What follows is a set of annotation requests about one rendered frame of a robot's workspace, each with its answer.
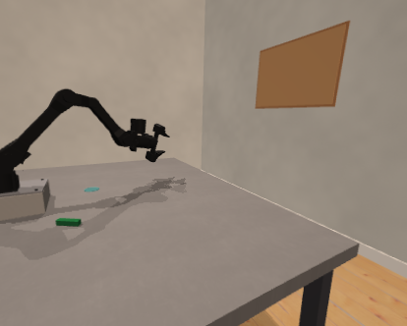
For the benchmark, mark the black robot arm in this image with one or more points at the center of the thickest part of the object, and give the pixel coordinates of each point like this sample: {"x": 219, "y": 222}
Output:
{"x": 15, "y": 153}

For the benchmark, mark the green rectangular post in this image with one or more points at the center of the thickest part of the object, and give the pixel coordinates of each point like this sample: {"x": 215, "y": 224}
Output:
{"x": 68, "y": 222}

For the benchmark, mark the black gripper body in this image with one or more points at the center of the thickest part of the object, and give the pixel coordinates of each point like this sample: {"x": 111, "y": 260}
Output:
{"x": 152, "y": 142}

